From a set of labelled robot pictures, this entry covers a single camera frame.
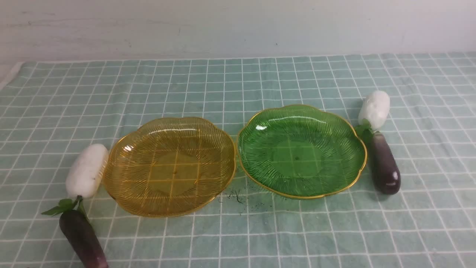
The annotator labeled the green checked tablecloth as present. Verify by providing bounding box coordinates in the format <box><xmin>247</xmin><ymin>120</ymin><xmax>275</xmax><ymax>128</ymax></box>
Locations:
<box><xmin>0</xmin><ymin>51</ymin><xmax>476</xmax><ymax>268</ymax></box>

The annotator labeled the white radish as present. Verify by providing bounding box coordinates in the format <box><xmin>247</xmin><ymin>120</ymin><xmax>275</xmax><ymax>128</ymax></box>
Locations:
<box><xmin>355</xmin><ymin>90</ymin><xmax>390</xmax><ymax>136</ymax></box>
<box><xmin>41</xmin><ymin>144</ymin><xmax>109</xmax><ymax>217</ymax></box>

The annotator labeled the green glass plate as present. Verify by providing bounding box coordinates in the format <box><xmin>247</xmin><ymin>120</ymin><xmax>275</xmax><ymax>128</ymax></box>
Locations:
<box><xmin>236</xmin><ymin>105</ymin><xmax>368</xmax><ymax>200</ymax></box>

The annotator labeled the amber glass plate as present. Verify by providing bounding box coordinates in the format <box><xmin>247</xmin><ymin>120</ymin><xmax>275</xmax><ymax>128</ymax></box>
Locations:
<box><xmin>102</xmin><ymin>117</ymin><xmax>237</xmax><ymax>218</ymax></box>

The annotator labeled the purple eggplant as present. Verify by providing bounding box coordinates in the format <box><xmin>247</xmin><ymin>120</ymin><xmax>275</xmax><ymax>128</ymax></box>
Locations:
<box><xmin>59</xmin><ymin>209</ymin><xmax>109</xmax><ymax>268</ymax></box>
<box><xmin>367</xmin><ymin>132</ymin><xmax>401</xmax><ymax>195</ymax></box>

